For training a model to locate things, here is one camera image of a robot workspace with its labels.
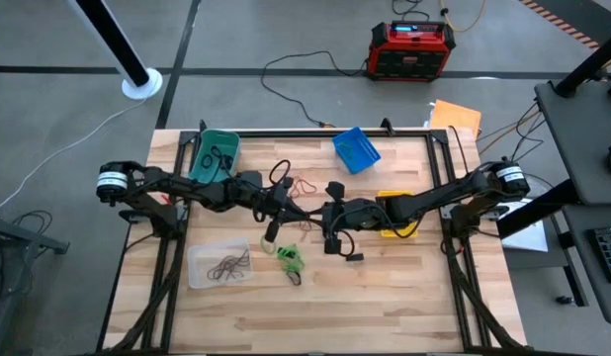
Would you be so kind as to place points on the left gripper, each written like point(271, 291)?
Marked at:
point(276, 207)

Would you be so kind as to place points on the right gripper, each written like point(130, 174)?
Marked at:
point(352, 215)

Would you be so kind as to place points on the red rubber band tangle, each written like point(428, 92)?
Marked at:
point(305, 190)

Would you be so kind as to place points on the thin dark rubber band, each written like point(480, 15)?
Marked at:
point(221, 272)
point(236, 262)

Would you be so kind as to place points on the clear plastic container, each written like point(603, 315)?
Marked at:
point(201, 252)

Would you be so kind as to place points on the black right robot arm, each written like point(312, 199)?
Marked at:
point(434, 198)

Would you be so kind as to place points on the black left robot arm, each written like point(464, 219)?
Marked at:
point(187, 185)

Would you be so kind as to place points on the green rubber band bunch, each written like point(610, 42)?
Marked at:
point(293, 262)

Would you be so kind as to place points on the small black block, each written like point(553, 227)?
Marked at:
point(354, 257)

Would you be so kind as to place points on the yellow plastic basket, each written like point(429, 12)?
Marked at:
point(408, 233)

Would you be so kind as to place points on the blue plastic basket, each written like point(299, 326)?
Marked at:
point(367, 153)

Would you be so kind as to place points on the teal plastic basket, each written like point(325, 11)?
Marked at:
point(201, 141)

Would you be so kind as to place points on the orange paper folder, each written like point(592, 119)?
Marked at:
point(456, 118)

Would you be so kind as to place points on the red portable power station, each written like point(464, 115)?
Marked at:
point(409, 59)

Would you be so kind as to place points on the white paper sheet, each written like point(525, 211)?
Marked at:
point(528, 240)

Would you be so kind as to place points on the black desk support beam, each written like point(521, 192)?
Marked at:
point(533, 210)

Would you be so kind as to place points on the small black floor object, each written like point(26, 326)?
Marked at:
point(565, 299)

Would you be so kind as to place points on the black white pole with base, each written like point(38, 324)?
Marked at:
point(113, 42)

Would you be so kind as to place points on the grey side table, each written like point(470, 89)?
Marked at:
point(577, 143)

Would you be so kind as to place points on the grey metal stand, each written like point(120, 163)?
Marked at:
point(28, 237)

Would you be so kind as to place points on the dark keyboard desk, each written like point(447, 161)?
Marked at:
point(597, 301)

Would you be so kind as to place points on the backlit keyboard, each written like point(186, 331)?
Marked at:
point(609, 252)

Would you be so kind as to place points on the hazard-striped black mat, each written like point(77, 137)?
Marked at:
point(557, 22)

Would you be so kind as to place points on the black aluminium table frame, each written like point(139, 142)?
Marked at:
point(310, 133)

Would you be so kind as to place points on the black frame clamp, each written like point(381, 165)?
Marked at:
point(202, 126)
point(387, 127)

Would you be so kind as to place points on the black slanted post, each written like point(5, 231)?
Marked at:
point(589, 64)

